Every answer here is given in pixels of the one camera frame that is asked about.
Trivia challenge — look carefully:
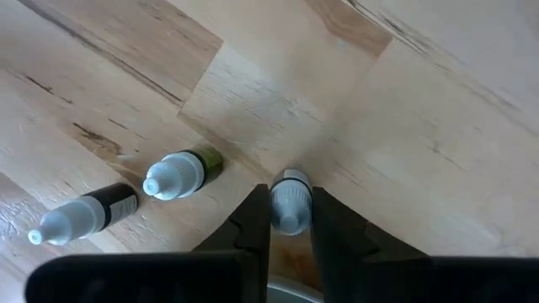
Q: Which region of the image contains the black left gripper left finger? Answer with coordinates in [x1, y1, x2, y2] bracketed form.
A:
[24, 183, 271, 303]

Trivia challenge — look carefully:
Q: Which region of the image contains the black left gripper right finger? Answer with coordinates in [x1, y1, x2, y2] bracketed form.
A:
[311, 187, 539, 303]

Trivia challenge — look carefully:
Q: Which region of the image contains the small white-capped dropper bottle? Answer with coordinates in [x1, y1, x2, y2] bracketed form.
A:
[27, 181, 140, 247]
[269, 167, 315, 237]

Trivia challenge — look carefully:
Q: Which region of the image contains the small dropper bottle green label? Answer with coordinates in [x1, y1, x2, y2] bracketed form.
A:
[141, 145, 225, 202]

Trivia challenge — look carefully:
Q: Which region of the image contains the grey round plate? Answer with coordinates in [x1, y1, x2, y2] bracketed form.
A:
[265, 274, 325, 303]

